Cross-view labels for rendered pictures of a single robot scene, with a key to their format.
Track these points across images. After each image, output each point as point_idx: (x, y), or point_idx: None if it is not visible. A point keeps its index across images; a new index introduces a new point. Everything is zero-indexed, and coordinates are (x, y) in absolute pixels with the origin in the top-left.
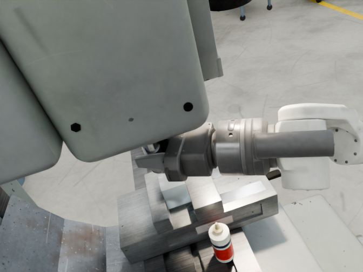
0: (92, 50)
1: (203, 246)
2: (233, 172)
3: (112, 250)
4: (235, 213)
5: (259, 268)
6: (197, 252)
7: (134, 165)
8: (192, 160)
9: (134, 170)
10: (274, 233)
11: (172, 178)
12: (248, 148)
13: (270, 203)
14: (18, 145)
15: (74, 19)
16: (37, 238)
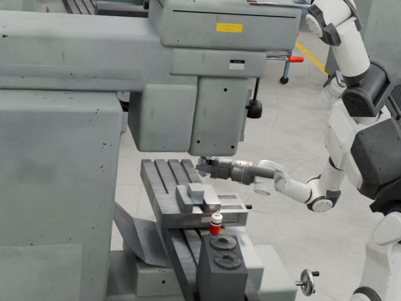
0: (215, 122)
1: (202, 230)
2: (237, 180)
3: (139, 227)
4: (224, 216)
5: None
6: (197, 233)
7: (153, 186)
8: (222, 169)
9: (154, 189)
10: (239, 242)
11: (212, 175)
12: (245, 170)
13: (243, 216)
14: (184, 141)
15: (215, 113)
16: None
